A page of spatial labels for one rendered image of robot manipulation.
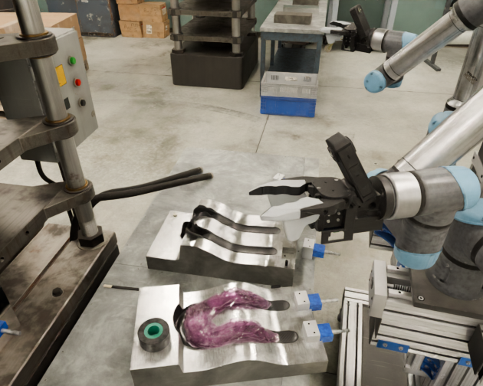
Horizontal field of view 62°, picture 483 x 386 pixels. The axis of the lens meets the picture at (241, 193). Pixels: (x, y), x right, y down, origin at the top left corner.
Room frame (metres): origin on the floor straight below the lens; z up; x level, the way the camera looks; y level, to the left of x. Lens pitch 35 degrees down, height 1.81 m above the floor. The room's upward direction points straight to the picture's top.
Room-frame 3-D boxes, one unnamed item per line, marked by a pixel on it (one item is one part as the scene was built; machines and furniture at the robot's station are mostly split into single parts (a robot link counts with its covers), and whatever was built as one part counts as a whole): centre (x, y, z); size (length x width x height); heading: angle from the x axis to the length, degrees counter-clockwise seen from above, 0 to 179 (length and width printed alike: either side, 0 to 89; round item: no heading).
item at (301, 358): (0.71, 0.04, 0.86); 0.50 x 0.26 x 0.11; 97
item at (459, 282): (0.72, -0.56, 1.09); 0.15 x 0.15 x 0.10
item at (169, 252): (1.07, 0.06, 0.87); 0.50 x 0.26 x 0.14; 80
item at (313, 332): (0.69, -0.24, 0.86); 0.13 x 0.05 x 0.05; 97
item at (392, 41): (1.48, -0.57, 1.43); 0.11 x 0.08 x 0.09; 50
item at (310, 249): (1.05, -0.29, 0.83); 0.13 x 0.05 x 0.05; 74
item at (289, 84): (4.28, -0.53, 0.28); 0.61 x 0.41 x 0.15; 79
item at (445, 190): (0.54, -0.32, 1.43); 0.11 x 0.08 x 0.09; 101
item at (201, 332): (0.71, 0.03, 0.90); 0.26 x 0.18 x 0.08; 97
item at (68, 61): (1.41, 0.71, 0.74); 0.31 x 0.22 x 1.47; 170
